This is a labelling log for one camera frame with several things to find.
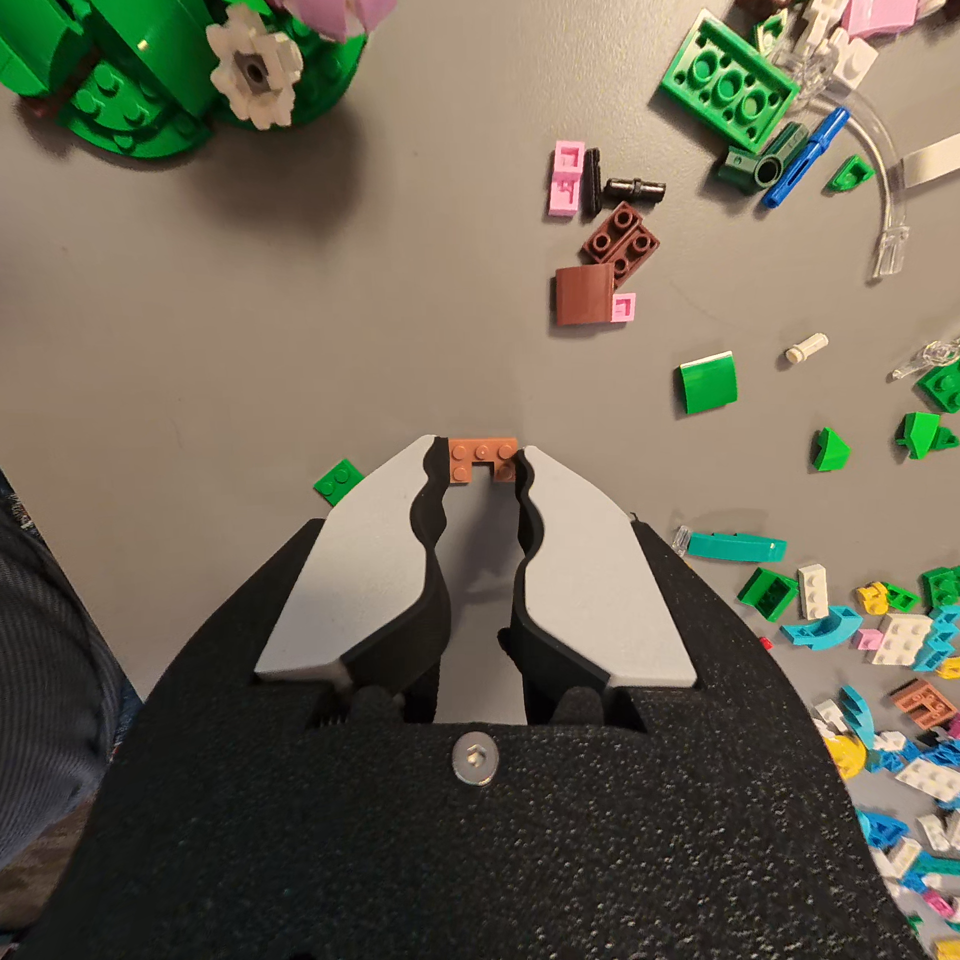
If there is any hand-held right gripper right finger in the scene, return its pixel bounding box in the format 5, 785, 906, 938
497, 444, 699, 695

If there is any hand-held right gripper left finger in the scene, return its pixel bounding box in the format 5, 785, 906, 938
253, 433, 453, 695

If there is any orange-brown notched lego plate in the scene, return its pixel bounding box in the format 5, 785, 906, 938
447, 437, 520, 485

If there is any green and pink lego flower model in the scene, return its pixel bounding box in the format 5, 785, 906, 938
0, 0, 399, 162

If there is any small green lego plate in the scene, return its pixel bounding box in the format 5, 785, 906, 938
312, 459, 366, 507

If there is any teal curved lego piece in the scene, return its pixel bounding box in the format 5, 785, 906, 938
672, 525, 789, 565

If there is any green hollow lego brick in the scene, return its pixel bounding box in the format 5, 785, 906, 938
736, 566, 800, 622

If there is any white lego brick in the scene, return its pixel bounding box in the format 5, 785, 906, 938
797, 562, 830, 620

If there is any green curved lego slope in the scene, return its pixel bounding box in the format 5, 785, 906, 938
678, 350, 740, 416

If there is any brown lego slope tile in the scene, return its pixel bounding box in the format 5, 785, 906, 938
553, 264, 618, 327

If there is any pile of colourful lego pieces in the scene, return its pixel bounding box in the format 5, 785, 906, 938
780, 566, 960, 960

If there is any dark brown lego plate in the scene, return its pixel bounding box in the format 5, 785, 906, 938
581, 201, 661, 290

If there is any small clear lego piece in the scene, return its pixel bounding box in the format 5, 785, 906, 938
891, 339, 960, 380

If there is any dark green lego connector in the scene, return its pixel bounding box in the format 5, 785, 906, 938
716, 120, 811, 196

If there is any clear curved lego piece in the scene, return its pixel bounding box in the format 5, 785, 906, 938
780, 45, 912, 282

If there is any blue lego axle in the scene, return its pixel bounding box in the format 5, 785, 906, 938
761, 107, 852, 210

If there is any wide green lego plate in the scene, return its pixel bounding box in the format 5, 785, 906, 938
658, 7, 802, 155

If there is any cluster of small mixed lego pieces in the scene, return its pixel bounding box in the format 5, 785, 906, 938
738, 0, 950, 91

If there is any person's leg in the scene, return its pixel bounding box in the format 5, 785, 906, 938
0, 472, 144, 931

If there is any white paper strip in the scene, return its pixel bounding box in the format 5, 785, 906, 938
898, 135, 960, 192

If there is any pink lego bracket piece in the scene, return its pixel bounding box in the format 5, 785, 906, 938
547, 140, 586, 220

